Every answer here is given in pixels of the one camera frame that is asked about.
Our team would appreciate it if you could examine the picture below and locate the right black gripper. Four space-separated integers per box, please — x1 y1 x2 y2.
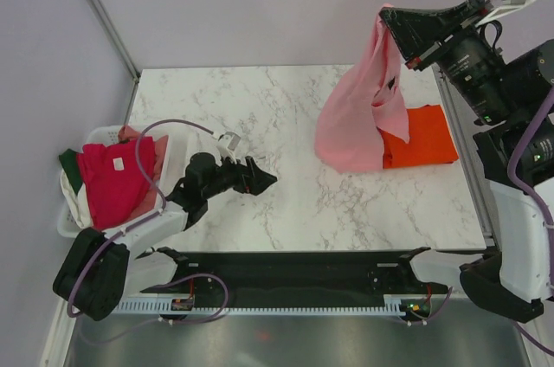
379 0 512 121

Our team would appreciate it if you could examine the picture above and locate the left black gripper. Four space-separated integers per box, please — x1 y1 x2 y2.
203 150 276 200

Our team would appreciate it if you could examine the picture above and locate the pink t shirt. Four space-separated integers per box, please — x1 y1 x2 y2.
314 16 409 173

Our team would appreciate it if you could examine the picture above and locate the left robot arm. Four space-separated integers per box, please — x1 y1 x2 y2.
53 152 278 321

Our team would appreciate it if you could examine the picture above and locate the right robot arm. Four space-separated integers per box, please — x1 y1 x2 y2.
379 0 553 323

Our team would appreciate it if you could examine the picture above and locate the white laundry basket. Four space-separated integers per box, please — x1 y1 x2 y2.
57 124 188 238

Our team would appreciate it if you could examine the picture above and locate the orange folded t shirt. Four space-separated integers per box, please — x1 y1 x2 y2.
380 105 459 169

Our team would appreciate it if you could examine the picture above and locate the magenta t shirt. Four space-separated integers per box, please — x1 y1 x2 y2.
77 136 155 230

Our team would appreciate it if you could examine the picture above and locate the white t shirt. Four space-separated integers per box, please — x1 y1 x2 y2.
60 171 93 229

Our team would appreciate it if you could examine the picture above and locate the dark green t shirt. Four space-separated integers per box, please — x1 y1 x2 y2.
58 149 83 195

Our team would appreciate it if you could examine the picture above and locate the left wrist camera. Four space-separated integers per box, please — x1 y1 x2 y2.
216 132 242 162

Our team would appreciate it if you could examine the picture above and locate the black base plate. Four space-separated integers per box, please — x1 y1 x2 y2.
147 250 447 307

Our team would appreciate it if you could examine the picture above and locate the white cable duct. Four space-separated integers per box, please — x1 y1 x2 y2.
113 294 406 317

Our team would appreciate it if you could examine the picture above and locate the left aluminium frame post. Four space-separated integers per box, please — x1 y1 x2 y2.
87 0 140 83

